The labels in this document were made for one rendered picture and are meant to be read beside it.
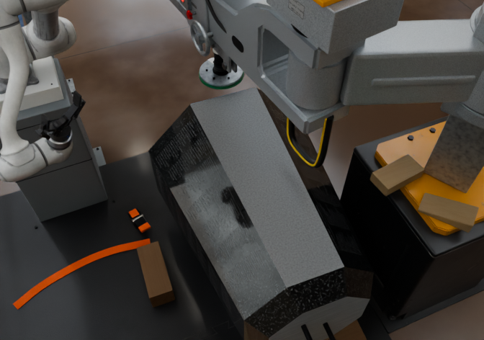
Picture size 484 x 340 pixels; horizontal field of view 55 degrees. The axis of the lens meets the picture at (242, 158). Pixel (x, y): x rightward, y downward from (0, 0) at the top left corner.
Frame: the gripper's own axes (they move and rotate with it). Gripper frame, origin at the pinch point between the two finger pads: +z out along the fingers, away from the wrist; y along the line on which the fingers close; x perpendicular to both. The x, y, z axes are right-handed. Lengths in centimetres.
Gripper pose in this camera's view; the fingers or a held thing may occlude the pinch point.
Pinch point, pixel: (61, 106)
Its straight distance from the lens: 166.6
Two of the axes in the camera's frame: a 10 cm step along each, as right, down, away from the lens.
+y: 5.8, -6.3, 5.2
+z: 3.7, -3.8, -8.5
